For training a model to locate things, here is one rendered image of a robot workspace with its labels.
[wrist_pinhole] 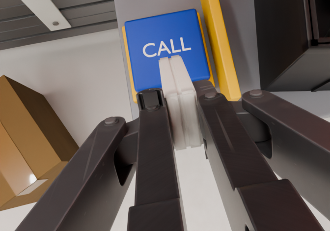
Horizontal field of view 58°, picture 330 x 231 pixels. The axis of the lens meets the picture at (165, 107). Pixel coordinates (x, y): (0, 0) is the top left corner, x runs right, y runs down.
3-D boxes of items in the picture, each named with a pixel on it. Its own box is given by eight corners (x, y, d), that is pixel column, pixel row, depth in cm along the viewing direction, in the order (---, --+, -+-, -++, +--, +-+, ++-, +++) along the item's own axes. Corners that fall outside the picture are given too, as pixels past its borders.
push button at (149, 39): (195, 17, 30) (196, 6, 28) (208, 83, 29) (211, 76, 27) (127, 30, 30) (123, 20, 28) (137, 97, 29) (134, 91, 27)
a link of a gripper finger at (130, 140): (175, 158, 13) (107, 171, 13) (168, 110, 17) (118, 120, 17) (169, 128, 12) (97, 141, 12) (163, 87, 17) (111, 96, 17)
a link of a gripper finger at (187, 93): (179, 93, 13) (196, 90, 13) (169, 56, 20) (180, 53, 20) (189, 149, 15) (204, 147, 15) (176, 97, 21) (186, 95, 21)
